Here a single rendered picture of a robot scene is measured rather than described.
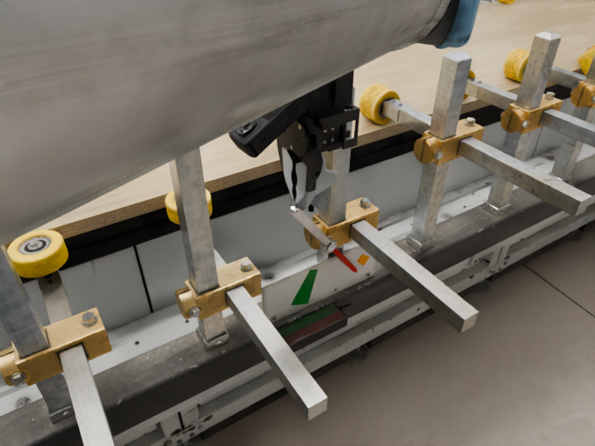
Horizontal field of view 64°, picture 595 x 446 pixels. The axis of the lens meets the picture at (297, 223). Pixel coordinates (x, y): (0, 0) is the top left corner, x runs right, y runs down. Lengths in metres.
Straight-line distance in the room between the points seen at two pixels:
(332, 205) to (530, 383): 1.19
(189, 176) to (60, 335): 0.29
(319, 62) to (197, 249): 0.58
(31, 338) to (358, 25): 0.63
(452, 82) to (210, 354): 0.63
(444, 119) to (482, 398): 1.07
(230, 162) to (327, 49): 0.82
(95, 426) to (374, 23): 0.57
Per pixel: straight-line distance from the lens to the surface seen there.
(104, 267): 0.96
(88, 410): 0.68
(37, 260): 0.81
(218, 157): 0.99
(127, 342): 1.03
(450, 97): 0.90
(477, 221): 1.21
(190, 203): 0.67
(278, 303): 0.87
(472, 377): 1.78
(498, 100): 1.22
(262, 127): 0.55
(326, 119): 0.59
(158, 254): 0.98
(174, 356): 0.87
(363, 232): 0.84
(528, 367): 1.88
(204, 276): 0.75
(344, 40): 0.17
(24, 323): 0.71
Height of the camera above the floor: 1.37
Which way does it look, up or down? 37 degrees down
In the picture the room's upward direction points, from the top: straight up
